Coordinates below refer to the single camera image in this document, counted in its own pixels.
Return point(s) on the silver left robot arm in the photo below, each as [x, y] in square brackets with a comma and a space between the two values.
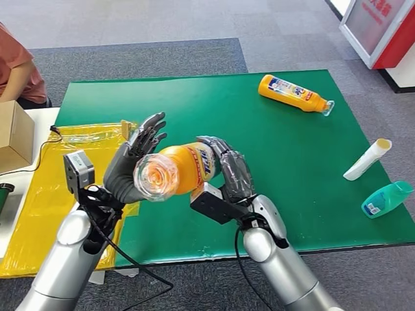
[69, 253]

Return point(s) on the person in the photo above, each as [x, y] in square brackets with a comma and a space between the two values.
[19, 68]

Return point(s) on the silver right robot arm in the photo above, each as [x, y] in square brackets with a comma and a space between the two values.
[282, 257]

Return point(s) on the teal plastic bottle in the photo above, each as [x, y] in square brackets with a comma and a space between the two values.
[385, 199]

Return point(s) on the yellow taped cardboard box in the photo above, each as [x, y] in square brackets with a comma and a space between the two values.
[35, 206]

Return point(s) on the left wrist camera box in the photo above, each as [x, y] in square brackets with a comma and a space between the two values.
[78, 174]

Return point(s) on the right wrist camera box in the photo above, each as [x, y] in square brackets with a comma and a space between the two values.
[215, 204]

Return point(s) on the red and white sign stand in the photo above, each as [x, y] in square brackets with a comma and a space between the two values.
[379, 30]

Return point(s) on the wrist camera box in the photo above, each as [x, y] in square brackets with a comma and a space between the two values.
[78, 174]
[215, 204]

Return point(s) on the dark green round container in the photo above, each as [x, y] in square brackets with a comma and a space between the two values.
[4, 195]

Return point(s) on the orange Tide detergent bottle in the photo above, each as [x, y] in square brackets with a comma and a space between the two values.
[178, 169]

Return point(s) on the green table mat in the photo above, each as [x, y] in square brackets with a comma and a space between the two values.
[275, 150]

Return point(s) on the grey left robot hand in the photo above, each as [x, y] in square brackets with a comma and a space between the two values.
[129, 165]

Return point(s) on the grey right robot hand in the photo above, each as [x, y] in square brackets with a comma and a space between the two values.
[231, 167]

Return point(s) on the brown cardboard box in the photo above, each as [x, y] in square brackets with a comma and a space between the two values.
[14, 135]

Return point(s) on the white side table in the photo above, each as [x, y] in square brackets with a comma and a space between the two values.
[16, 189]

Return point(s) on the white tube bottle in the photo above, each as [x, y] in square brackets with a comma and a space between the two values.
[366, 159]

